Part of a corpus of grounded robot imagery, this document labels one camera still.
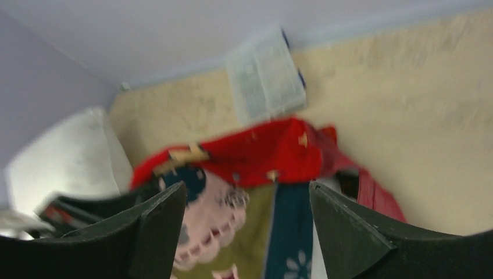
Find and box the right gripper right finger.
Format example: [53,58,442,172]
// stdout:
[309,182,492,278]

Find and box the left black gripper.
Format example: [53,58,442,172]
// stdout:
[34,181,162,239]

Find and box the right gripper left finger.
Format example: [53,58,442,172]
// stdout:
[1,183,187,278]

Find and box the white pillow insert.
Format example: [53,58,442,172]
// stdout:
[5,107,133,214]

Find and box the red printed pillowcase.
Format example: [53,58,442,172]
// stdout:
[130,118,405,278]

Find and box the clear plastic organizer box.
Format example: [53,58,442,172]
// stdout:
[225,26,307,126]

